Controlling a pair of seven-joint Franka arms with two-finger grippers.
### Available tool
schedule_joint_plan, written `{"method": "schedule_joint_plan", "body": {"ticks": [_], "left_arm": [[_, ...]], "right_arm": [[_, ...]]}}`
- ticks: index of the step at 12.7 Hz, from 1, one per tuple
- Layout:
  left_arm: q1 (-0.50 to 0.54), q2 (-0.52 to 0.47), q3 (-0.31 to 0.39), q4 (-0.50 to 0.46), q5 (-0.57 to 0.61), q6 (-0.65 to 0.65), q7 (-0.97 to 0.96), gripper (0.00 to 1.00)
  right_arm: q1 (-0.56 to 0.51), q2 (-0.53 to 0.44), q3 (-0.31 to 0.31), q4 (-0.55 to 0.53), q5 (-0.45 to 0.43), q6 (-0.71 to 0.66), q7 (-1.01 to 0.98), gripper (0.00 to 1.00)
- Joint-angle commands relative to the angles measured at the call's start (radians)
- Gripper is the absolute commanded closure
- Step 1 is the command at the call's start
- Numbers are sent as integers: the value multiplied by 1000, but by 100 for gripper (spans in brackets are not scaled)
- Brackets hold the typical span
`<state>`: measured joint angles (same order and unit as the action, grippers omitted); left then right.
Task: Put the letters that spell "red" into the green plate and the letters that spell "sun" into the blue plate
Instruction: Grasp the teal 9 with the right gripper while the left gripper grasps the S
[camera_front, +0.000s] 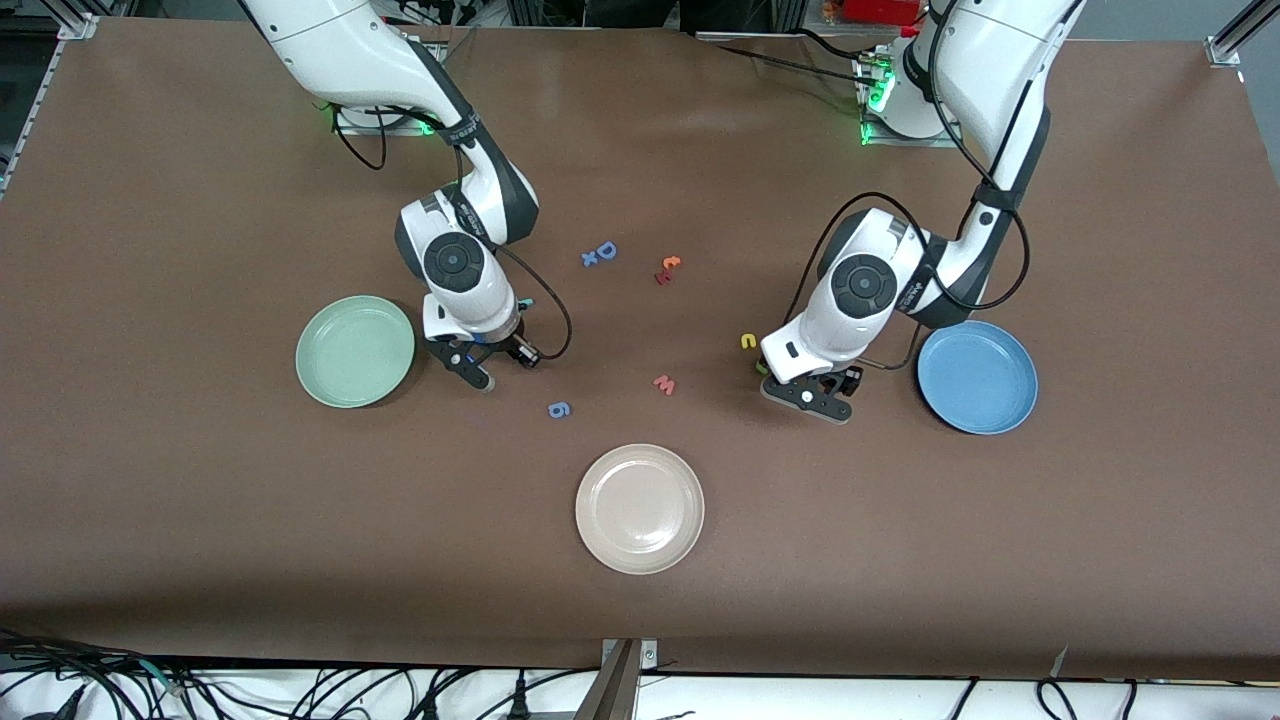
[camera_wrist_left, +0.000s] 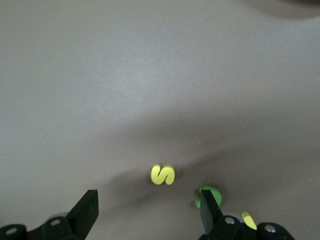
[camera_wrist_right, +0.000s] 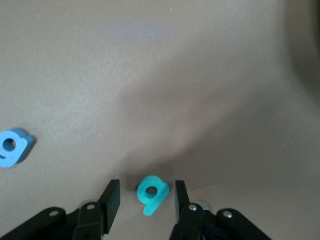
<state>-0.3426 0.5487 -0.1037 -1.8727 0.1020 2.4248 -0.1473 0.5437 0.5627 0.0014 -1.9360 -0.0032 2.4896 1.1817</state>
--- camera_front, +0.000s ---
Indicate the black power plug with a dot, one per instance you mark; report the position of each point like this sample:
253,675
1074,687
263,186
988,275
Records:
519,692

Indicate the blue foam letter D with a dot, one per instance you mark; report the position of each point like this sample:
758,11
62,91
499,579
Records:
598,250

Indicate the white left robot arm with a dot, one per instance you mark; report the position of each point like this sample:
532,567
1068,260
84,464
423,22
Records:
1000,60

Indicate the grey metal beam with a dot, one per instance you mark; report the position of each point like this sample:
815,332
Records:
610,695

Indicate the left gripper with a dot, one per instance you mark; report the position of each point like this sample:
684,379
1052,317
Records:
846,379

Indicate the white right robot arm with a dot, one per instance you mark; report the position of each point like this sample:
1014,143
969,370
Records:
330,40

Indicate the coral foam letter w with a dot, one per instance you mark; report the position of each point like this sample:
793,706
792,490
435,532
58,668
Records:
664,385

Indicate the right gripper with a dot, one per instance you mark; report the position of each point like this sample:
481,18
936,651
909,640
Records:
517,349

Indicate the blue plate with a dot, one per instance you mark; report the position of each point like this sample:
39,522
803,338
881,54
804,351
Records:
985,380

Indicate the aluminium frame profile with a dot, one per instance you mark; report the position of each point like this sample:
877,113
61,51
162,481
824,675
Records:
80,25
1222,50

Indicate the small metal table bracket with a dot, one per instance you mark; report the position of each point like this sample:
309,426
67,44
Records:
648,655

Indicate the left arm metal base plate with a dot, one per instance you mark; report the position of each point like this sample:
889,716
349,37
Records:
900,143

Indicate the mint green plate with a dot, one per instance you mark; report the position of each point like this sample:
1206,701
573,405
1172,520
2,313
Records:
355,352

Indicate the red box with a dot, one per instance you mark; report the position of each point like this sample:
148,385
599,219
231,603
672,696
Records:
880,10

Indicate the beige plate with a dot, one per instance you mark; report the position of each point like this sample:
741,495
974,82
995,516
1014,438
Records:
640,510

